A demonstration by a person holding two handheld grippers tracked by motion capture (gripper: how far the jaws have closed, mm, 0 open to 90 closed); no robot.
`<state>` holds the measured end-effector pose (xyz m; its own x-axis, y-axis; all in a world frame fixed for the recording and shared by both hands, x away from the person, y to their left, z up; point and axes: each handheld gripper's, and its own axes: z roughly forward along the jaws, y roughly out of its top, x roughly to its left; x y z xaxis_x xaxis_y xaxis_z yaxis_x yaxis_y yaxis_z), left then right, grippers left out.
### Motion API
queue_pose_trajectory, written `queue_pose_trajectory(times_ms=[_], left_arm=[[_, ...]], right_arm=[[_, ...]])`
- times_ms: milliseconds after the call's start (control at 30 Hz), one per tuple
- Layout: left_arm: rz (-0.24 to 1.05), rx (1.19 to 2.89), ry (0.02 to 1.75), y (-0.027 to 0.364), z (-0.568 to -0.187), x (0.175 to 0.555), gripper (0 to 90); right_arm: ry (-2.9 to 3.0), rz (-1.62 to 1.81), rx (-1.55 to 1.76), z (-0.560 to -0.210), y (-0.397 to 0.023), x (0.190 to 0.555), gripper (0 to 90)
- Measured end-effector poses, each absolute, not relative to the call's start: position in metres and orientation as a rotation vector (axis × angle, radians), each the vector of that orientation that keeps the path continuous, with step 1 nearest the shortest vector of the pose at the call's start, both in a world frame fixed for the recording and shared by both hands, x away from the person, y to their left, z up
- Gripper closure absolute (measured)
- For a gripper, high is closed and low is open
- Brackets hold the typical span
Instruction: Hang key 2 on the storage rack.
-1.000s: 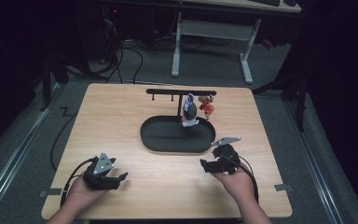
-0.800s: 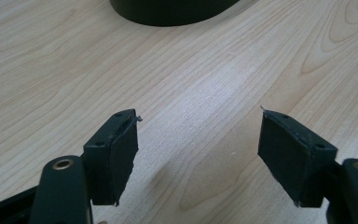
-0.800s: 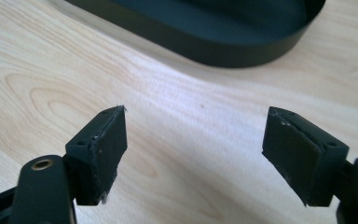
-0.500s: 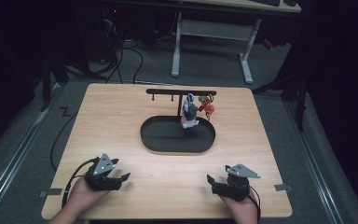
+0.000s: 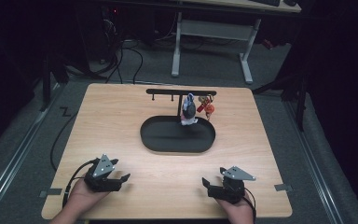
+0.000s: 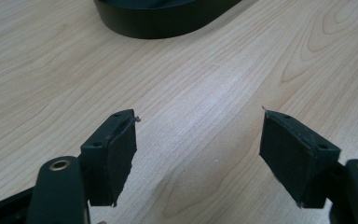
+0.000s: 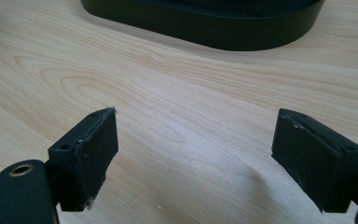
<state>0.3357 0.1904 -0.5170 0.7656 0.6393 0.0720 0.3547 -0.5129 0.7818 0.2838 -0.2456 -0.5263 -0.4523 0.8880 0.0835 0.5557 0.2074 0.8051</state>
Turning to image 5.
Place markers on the black hook rack with tray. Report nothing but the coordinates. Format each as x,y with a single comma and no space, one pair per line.
167,137

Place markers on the person's left hand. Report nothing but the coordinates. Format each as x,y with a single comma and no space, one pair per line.
84,196

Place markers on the black computer tower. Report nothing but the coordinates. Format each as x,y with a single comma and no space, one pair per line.
110,31

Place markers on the person's right hand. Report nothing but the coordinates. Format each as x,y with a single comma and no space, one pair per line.
237,210

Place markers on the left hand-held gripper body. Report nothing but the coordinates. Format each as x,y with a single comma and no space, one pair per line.
103,168

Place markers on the black metal stand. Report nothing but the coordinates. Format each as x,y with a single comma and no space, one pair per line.
46,81
298,99

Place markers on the white frame desk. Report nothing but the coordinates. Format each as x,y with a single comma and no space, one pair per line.
214,29

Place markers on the black keyboard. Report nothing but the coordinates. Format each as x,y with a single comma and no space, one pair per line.
265,2

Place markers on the metal floor rail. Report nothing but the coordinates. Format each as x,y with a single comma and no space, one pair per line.
313,165
15,158

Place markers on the grey tape piece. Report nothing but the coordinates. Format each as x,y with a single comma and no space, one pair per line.
282,187
50,193

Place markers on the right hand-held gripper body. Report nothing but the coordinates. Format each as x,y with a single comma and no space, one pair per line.
237,173

